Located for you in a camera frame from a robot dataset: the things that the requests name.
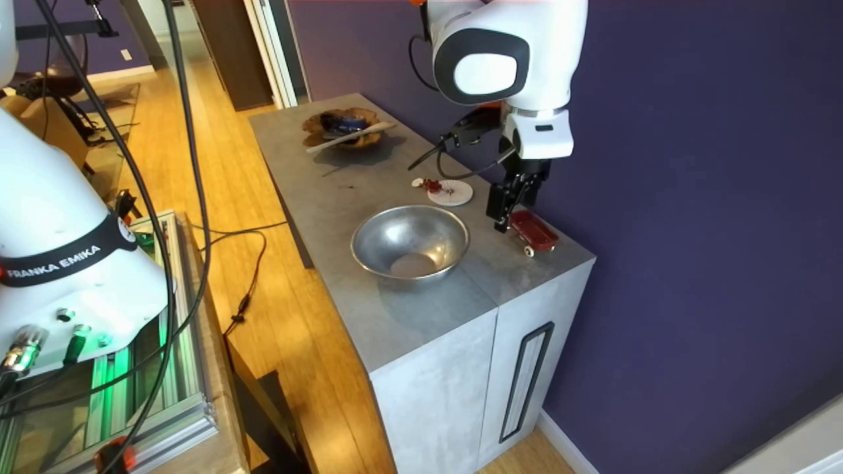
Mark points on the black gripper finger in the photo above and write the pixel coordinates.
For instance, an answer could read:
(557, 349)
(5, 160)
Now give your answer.
(495, 200)
(504, 209)

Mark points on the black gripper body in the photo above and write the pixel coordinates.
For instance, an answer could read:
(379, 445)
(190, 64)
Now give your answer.
(522, 180)

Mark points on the red toy trolley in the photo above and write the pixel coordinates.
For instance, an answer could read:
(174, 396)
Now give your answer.
(532, 232)

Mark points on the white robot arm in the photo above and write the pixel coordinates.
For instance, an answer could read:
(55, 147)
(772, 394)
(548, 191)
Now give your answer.
(74, 280)

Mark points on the small red object on plate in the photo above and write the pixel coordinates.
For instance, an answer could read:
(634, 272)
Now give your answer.
(427, 184)

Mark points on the dark blue object in tray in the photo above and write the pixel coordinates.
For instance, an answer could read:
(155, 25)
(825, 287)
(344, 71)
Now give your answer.
(341, 124)

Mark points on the white small plate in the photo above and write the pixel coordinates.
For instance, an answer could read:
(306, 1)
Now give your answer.
(454, 193)

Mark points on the silver metal bowl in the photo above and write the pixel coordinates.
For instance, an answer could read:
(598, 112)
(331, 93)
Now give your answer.
(410, 242)

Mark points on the grey concrete cabinet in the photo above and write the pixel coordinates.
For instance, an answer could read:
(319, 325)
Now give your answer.
(460, 366)

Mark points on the wooden spoon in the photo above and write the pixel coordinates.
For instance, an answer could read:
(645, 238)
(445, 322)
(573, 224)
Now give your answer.
(349, 138)

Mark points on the brown wooden tray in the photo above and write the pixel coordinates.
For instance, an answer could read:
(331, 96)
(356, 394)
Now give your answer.
(313, 132)

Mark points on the black office chair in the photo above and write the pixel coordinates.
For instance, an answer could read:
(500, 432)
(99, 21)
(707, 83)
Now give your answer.
(55, 76)

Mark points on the aluminium robot stand frame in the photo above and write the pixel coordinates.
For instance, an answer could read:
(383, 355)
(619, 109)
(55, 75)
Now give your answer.
(137, 408)

